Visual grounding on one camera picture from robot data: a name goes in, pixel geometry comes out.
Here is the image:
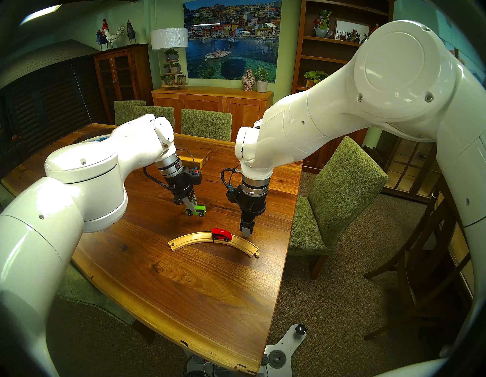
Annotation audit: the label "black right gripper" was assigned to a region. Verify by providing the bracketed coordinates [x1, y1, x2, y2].
[236, 196, 267, 238]

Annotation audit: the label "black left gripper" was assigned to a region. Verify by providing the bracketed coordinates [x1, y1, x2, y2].
[169, 172, 199, 213]

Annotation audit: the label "curved wooden train track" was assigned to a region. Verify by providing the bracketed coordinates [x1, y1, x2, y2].
[168, 232, 218, 252]
[213, 233, 261, 258]

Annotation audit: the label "flat wooden box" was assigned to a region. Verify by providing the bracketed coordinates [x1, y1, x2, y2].
[186, 149, 212, 170]

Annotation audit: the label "green upholstered dining chair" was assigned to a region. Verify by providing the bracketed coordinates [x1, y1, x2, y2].
[114, 100, 147, 126]
[181, 109, 233, 142]
[134, 106, 175, 130]
[289, 136, 388, 280]
[57, 262, 156, 344]

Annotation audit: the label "light wooden sideboard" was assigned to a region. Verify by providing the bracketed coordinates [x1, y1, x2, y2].
[151, 86, 275, 143]

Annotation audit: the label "round tray with blue inlay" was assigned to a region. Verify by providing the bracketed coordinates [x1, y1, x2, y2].
[72, 128, 116, 144]

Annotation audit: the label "tiered wooden plant stand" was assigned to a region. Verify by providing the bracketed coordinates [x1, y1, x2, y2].
[160, 48, 188, 90]

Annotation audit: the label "dark glass-door cabinet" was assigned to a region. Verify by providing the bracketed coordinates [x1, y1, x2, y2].
[94, 44, 154, 125]

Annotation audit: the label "plant in white pot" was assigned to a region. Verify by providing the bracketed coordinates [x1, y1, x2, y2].
[254, 67, 270, 93]

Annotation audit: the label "succulents in wooden planter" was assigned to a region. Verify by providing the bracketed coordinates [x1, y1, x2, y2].
[305, 70, 330, 88]

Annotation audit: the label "dark wooden chair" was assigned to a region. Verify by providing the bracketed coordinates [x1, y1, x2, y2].
[363, 182, 473, 341]

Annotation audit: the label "white lamp shade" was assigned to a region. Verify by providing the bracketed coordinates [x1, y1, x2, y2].
[150, 28, 189, 51]

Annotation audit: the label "dark sideboard with glass doors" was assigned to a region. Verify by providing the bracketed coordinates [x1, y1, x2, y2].
[380, 137, 447, 204]

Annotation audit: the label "dark slatted window blinds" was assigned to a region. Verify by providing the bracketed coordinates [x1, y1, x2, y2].
[0, 57, 109, 160]

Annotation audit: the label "white rooster figurine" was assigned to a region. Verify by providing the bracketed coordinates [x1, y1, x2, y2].
[103, 27, 127, 49]

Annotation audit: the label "tall wooden bookshelf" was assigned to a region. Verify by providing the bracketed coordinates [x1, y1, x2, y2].
[290, 0, 395, 173]

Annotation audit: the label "blue and red rooster figurine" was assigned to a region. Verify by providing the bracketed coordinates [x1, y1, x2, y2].
[96, 19, 110, 51]

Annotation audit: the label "green frog figurine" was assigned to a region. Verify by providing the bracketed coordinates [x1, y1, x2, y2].
[313, 10, 333, 38]

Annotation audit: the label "framed text sign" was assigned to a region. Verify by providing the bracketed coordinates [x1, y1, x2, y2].
[334, 19, 371, 43]

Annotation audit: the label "ceiling light panel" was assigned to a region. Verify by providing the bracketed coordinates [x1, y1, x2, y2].
[20, 5, 62, 26]

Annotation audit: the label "abstract landscape painting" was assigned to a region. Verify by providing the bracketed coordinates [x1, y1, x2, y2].
[456, 49, 486, 87]

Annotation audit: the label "black braided cable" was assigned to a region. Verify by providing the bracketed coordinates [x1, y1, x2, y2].
[221, 168, 243, 213]
[143, 166, 175, 191]

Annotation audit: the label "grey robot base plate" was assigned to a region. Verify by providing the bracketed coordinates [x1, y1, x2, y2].
[262, 324, 307, 377]

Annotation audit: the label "harbour town wall picture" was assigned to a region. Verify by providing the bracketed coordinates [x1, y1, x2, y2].
[183, 0, 282, 83]

